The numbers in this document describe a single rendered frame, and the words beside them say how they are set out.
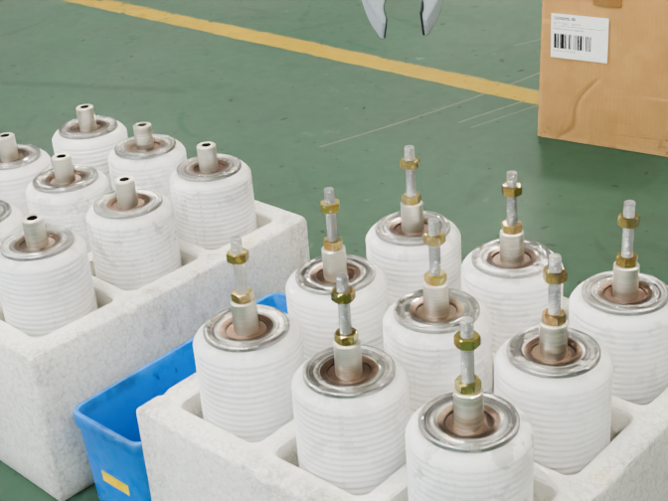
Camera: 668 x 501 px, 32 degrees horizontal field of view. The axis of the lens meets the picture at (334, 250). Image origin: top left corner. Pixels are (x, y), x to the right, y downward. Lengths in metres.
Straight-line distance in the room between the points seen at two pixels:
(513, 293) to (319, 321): 0.18
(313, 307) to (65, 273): 0.28
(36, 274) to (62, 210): 0.17
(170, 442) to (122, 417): 0.20
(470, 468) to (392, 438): 0.11
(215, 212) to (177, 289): 0.11
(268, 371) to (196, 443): 0.09
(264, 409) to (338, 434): 0.11
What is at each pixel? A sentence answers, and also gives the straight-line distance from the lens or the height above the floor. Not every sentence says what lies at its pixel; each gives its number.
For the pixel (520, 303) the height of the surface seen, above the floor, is 0.23.
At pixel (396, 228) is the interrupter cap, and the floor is 0.25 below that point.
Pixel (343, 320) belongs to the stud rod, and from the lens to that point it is 0.91.
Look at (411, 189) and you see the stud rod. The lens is 1.14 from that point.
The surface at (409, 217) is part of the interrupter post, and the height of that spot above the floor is 0.27.
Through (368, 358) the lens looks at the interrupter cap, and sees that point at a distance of 0.95.
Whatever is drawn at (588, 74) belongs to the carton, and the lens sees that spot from 1.98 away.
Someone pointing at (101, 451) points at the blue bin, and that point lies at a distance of 1.18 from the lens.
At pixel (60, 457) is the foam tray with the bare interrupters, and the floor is 0.06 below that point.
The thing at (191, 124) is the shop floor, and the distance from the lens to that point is 2.22.
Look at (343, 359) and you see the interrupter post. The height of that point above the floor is 0.27.
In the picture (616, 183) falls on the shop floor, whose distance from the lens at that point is 1.88.
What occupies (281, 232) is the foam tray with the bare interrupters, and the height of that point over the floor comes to 0.18.
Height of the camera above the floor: 0.76
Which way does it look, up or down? 27 degrees down
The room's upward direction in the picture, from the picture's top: 4 degrees counter-clockwise
